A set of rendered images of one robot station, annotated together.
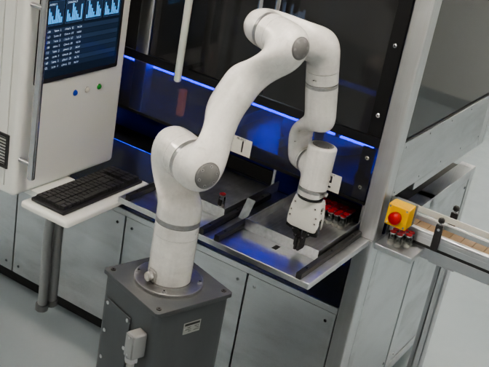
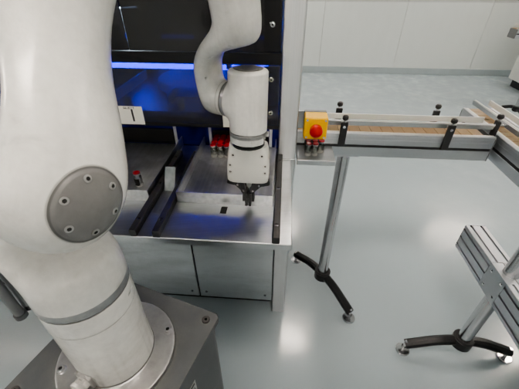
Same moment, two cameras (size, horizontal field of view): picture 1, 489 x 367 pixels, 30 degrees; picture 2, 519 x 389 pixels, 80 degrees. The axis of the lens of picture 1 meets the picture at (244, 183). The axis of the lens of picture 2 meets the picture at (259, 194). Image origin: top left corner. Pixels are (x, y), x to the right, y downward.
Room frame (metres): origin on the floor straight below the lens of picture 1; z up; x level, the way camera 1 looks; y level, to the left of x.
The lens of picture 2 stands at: (1.83, 0.04, 1.39)
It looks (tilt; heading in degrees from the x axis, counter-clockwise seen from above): 36 degrees down; 336
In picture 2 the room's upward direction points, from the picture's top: straight up
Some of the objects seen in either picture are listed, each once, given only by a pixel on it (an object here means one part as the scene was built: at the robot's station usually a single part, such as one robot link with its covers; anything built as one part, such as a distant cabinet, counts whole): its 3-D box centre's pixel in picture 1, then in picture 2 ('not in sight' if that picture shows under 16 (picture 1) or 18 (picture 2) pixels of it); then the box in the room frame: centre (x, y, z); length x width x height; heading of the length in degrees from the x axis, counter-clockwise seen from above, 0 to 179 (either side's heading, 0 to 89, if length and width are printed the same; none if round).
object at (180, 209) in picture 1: (178, 174); (32, 208); (2.20, 0.17, 1.16); 0.19 x 0.12 x 0.24; 36
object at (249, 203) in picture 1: (238, 213); (164, 188); (2.57, 0.00, 0.91); 0.14 x 0.03 x 0.06; 152
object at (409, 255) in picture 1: (401, 246); (314, 153); (2.63, -0.53, 0.87); 0.14 x 0.13 x 0.02; 152
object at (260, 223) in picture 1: (307, 223); (233, 167); (2.62, -0.22, 0.90); 0.34 x 0.26 x 0.04; 152
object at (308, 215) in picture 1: (306, 210); (248, 160); (2.43, -0.19, 1.03); 0.10 x 0.08 x 0.11; 62
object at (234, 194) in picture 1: (220, 186); (128, 162); (2.78, 0.08, 0.90); 0.34 x 0.26 x 0.04; 152
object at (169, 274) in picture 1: (172, 250); (103, 322); (2.17, 0.16, 0.95); 0.19 x 0.19 x 0.18
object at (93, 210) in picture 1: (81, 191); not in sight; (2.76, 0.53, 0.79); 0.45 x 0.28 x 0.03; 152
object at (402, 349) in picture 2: not in sight; (458, 345); (2.11, -1.03, 0.07); 0.50 x 0.08 x 0.14; 62
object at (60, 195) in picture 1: (89, 188); not in sight; (2.74, 0.50, 0.82); 0.40 x 0.14 x 0.02; 152
